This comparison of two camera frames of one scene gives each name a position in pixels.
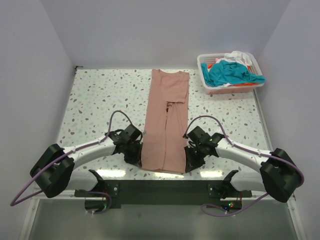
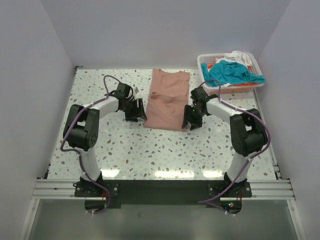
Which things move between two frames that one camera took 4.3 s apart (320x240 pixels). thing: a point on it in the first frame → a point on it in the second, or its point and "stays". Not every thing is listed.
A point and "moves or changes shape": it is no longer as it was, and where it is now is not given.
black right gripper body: [198, 147] → [197, 113]
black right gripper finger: [194, 159] → [189, 114]
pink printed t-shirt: [166, 131] moves or changes shape
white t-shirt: [238, 56] stays
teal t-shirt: [228, 72] stays
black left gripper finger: [135, 152] → [141, 112]
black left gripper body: [127, 153] → [131, 109]
